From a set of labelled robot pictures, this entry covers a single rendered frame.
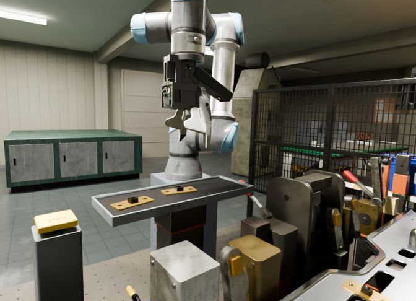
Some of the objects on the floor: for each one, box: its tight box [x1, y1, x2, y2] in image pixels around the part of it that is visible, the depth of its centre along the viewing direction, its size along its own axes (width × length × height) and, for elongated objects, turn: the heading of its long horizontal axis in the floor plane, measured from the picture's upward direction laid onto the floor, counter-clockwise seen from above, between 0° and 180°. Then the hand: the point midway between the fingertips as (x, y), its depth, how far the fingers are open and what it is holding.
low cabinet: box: [4, 129, 142, 193], centre depth 550 cm, size 222×210×87 cm
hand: (194, 145), depth 62 cm, fingers open, 14 cm apart
